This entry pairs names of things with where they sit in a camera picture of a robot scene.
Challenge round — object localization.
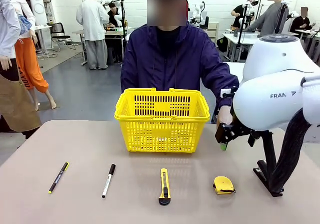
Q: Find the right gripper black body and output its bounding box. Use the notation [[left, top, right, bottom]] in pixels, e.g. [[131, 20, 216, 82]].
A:
[[231, 113, 262, 138]]

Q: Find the yellow tape measure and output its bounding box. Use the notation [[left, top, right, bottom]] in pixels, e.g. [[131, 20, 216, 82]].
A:
[[212, 175, 237, 195]]

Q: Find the yellow utility knife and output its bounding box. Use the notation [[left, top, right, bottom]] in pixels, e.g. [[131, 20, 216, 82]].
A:
[[158, 168, 172, 205]]

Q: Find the black yellow highlighter pen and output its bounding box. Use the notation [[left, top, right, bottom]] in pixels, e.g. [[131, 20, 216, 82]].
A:
[[48, 161, 70, 194]]

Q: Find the person's left forearm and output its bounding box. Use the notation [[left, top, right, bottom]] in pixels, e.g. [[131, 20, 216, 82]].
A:
[[213, 71, 240, 109]]

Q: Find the yellow plastic shopping basket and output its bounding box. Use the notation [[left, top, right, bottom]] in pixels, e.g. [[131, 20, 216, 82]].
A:
[[114, 87, 211, 154]]

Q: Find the person in purple jacket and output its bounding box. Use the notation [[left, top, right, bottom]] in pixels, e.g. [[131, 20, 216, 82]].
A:
[[120, 0, 240, 112]]

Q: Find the person in grey sweater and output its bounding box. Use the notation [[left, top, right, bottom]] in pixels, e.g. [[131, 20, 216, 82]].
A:
[[246, 0, 285, 38]]

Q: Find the standing person in black shirt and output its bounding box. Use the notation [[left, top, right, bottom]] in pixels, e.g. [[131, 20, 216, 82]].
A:
[[230, 0, 255, 30]]

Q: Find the seated person black sweater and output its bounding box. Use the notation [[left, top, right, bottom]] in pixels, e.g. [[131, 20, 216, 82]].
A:
[[289, 7, 314, 35]]

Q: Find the seated person in black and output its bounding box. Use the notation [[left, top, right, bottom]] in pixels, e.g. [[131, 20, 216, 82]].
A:
[[107, 2, 121, 27]]

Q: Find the person in white coat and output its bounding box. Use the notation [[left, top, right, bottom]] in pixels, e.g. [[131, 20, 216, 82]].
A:
[[75, 0, 110, 71]]

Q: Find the person's left hand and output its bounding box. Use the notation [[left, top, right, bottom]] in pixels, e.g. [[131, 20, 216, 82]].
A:
[[216, 105, 234, 128]]

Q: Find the black stapler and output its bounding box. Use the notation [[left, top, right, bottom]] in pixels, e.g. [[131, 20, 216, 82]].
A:
[[252, 159, 285, 197]]

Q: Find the large white table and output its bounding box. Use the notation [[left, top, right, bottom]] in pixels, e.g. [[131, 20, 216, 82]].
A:
[[222, 62, 251, 84]]

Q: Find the dark bag on floor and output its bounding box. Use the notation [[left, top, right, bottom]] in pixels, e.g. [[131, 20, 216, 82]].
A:
[[216, 36, 230, 54]]

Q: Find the white background table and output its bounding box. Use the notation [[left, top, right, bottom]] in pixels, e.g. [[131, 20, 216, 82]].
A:
[[221, 32, 261, 63]]

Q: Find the beige drawer cabinet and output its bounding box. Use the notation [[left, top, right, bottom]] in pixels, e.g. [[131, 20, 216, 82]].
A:
[[207, 21, 220, 44]]

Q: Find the background white desk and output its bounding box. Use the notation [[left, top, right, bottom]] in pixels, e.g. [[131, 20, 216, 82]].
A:
[[294, 28, 320, 67]]

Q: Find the white marker black cap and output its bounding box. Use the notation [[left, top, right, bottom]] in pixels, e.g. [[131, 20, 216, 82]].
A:
[[101, 163, 117, 199]]

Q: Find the grey background work table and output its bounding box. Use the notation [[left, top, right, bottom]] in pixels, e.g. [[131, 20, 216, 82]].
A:
[[72, 26, 133, 67]]

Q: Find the black office chair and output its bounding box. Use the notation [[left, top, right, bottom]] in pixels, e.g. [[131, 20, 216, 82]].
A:
[[46, 22, 76, 53]]

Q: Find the right arm black sleeved cable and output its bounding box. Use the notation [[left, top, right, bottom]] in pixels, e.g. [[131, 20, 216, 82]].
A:
[[259, 107, 313, 194]]

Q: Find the white black wrist camera mount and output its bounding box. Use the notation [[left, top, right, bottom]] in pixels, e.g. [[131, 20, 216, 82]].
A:
[[220, 85, 239, 99]]

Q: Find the black camera stand pole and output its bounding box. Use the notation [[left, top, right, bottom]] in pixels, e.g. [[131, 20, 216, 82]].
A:
[[120, 0, 127, 62], [236, 3, 249, 62], [274, 2, 289, 34]]

